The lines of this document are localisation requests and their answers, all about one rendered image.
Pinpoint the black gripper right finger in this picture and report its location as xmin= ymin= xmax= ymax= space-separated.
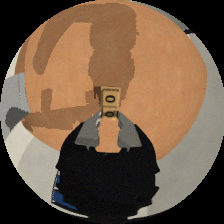
xmin=117 ymin=111 xmax=160 ymax=174

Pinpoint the tan wooden number cube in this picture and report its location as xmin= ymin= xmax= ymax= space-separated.
xmin=103 ymin=106 xmax=117 ymax=120
xmin=102 ymin=89 xmax=119 ymax=106

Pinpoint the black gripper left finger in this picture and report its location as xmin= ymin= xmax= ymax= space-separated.
xmin=55 ymin=110 xmax=103 ymax=171

